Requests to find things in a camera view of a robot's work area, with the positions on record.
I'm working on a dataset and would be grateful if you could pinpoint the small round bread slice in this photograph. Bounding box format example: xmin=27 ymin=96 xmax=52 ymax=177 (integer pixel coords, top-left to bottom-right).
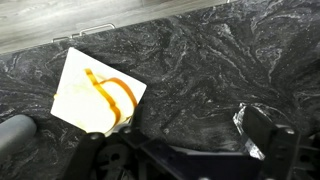
xmin=99 ymin=77 xmax=139 ymax=123

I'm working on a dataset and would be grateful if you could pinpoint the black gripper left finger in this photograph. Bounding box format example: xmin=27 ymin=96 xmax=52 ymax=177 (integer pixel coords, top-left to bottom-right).
xmin=63 ymin=125 xmax=148 ymax=180

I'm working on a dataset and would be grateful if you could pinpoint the silver metal water bottle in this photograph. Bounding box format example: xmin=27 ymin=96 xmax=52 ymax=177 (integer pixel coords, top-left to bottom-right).
xmin=0 ymin=114 xmax=38 ymax=165

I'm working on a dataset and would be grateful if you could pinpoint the large square bread slice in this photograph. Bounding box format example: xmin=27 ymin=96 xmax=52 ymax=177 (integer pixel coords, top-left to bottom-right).
xmin=54 ymin=68 xmax=123 ymax=134

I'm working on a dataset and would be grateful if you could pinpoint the white square plate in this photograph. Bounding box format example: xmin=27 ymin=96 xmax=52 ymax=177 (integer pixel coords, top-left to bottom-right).
xmin=49 ymin=46 xmax=148 ymax=138

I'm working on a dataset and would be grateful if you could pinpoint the silver drawer handle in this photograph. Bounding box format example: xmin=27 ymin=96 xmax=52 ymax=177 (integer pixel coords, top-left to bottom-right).
xmin=79 ymin=22 xmax=117 ymax=37
xmin=52 ymin=35 xmax=70 ymax=43

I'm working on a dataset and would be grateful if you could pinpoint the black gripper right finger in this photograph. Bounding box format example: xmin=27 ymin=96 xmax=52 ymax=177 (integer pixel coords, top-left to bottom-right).
xmin=233 ymin=103 xmax=302 ymax=180

